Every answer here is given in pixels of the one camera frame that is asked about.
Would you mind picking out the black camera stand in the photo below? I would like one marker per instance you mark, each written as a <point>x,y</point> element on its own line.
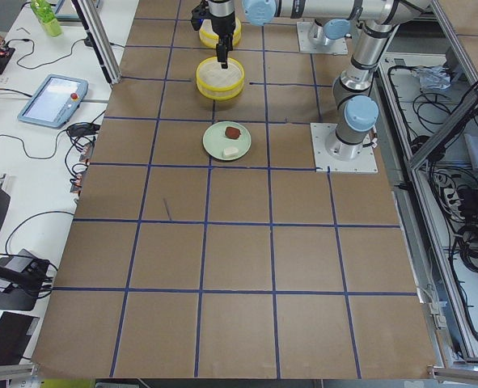
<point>23,280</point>

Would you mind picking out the light green plate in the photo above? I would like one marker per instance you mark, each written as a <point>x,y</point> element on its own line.
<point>214,140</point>

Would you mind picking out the aluminium frame post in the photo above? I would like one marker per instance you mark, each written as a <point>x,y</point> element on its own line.
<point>97,35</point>

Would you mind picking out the green bottle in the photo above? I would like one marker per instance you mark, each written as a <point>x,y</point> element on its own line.
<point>44,13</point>

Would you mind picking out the teach pendant tablet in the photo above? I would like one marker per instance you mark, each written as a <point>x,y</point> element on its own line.
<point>54,102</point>

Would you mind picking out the brown bun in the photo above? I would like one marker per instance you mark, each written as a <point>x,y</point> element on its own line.
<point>232,133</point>

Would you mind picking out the white bun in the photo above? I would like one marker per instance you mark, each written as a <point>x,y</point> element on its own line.
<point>230,152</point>

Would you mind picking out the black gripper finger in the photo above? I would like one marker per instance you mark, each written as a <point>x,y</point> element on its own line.
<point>222,51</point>

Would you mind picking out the yellow steamer basket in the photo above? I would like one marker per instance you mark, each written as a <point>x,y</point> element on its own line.
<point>210,39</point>
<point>217,83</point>

